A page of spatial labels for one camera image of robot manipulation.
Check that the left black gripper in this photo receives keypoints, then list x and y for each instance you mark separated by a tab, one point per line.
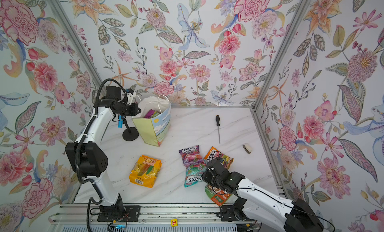
133	111

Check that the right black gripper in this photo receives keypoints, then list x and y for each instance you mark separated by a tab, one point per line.
205	177

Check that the teal Fox's candy bag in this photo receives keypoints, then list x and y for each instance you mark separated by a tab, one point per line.
194	174

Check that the purple grape candy bag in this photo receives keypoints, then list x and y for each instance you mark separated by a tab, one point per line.
149	114

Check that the painted landscape paper bag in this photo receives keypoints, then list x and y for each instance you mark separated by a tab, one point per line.
153	131

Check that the green Fox's candy bag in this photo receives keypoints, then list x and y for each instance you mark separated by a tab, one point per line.
155	114

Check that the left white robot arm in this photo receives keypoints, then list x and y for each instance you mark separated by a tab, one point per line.
86	157

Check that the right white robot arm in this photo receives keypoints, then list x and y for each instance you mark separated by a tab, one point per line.
258	204

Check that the orange Fox's candy bag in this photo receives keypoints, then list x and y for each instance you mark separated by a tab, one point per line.
216	154

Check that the purple Fox's candy bag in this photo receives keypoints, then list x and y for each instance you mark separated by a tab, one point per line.
191	156

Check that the yellow gummy candy bag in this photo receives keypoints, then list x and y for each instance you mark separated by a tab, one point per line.
145	171

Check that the green orange noodle packet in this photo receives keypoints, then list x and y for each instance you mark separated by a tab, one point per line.
218	196

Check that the small beige object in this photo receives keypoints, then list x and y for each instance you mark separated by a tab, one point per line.
247	148

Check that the yellow marker cube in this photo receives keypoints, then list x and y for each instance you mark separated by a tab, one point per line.
174	222

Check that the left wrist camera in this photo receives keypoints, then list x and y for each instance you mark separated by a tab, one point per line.
131	96

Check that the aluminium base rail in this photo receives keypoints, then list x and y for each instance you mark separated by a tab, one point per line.
144	214

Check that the black handled screwdriver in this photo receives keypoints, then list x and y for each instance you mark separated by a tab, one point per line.
217	119

